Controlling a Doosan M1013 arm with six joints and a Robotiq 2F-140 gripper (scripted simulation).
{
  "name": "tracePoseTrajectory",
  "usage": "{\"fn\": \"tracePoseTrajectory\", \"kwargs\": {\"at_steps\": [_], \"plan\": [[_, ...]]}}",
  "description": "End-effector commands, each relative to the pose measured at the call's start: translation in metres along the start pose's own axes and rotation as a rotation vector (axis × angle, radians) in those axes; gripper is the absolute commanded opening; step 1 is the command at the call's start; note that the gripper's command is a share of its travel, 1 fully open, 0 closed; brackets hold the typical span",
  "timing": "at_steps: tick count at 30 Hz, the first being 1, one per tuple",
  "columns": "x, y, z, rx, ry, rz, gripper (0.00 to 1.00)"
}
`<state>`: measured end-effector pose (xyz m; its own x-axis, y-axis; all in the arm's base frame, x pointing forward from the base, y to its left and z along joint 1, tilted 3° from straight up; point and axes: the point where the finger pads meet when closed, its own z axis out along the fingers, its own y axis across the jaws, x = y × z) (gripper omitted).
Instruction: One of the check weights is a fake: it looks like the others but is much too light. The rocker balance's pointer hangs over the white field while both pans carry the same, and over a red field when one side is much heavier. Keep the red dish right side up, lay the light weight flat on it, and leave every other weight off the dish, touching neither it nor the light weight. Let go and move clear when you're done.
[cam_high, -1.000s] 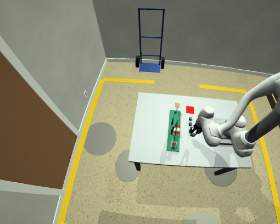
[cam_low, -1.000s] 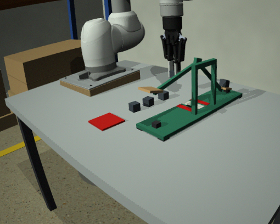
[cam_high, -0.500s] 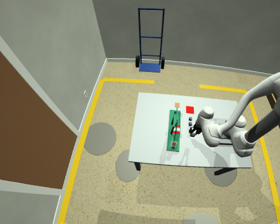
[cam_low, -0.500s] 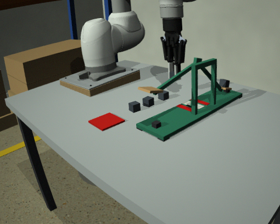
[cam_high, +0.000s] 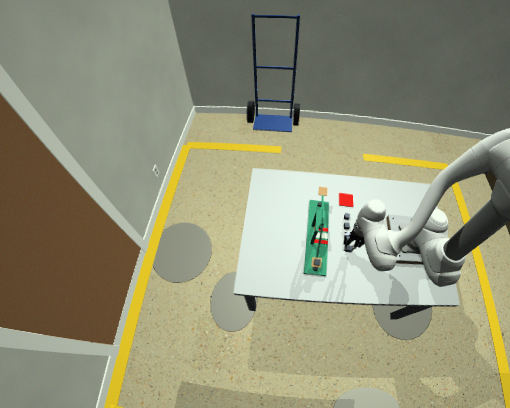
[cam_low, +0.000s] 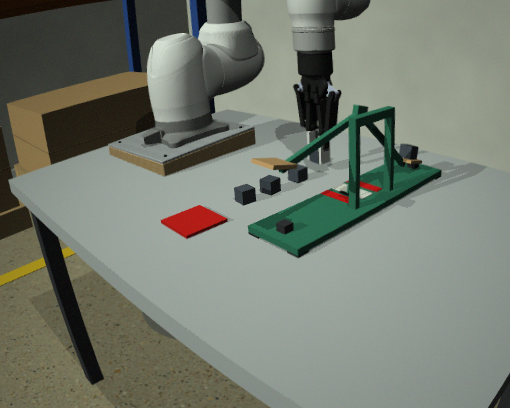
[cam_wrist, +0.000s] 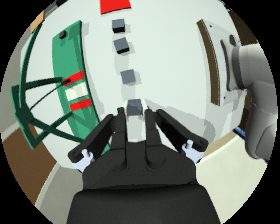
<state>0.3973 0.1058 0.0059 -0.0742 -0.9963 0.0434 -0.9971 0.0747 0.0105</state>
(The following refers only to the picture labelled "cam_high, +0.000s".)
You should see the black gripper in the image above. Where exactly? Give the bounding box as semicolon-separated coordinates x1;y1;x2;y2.
343;229;365;253

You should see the flat red square plate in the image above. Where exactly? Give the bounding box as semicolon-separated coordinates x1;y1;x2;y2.
339;193;353;207

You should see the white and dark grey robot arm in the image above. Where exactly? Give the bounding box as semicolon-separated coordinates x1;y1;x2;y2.
353;128;510;287

